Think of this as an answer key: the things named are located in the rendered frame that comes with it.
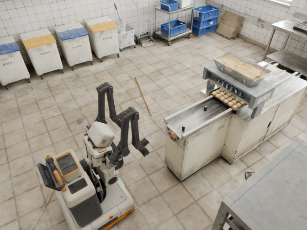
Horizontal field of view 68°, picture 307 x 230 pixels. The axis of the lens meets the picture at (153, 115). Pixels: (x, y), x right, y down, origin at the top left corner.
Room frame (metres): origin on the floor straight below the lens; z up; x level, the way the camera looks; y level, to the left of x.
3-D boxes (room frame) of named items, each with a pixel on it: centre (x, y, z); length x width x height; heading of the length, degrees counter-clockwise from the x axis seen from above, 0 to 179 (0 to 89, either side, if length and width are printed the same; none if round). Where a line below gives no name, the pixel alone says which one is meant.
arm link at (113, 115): (1.70, 0.40, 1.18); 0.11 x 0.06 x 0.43; 35
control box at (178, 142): (1.66, -0.21, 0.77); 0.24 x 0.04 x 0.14; 34
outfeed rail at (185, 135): (2.09, -1.11, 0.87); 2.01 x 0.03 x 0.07; 124
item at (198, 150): (1.86, -0.51, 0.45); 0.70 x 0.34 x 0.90; 124
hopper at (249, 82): (2.14, -0.93, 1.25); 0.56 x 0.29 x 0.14; 34
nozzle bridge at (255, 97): (2.14, -0.93, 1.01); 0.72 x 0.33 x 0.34; 34
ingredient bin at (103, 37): (4.96, 1.09, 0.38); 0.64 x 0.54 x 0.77; 29
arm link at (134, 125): (1.35, 0.16, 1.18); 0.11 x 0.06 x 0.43; 34
